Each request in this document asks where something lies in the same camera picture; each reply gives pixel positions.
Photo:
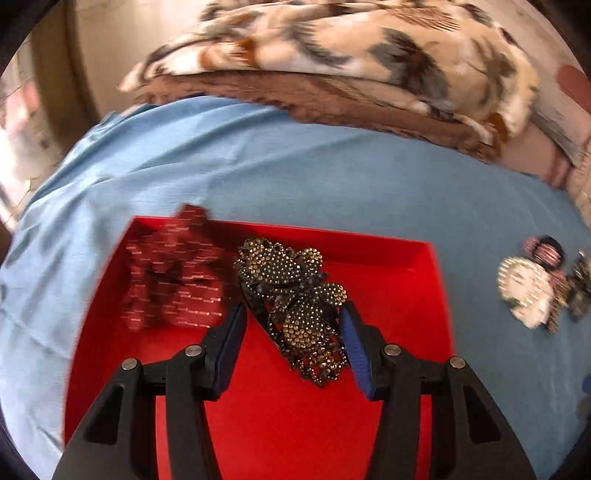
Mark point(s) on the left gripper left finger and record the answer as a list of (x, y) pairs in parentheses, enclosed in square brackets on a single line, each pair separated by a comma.
[(116, 439)]

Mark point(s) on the red patterned scrunchie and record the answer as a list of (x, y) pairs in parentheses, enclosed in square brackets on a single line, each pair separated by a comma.
[(176, 275)]

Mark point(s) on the rhinestone hair clip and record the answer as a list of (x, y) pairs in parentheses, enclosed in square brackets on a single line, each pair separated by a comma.
[(296, 305)]

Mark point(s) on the red jewelry tray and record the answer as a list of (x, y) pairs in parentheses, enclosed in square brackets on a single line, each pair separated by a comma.
[(271, 423)]

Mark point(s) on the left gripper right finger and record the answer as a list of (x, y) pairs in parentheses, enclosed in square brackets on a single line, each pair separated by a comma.
[(470, 436)]

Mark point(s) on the brown ruffled blanket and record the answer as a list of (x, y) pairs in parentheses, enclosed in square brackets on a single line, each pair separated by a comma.
[(327, 101)]

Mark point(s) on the leaf print blanket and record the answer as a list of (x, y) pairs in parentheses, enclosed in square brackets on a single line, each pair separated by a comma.
[(449, 59)]

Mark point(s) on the light blue bed cloth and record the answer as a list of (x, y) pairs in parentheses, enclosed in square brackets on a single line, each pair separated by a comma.
[(253, 163)]

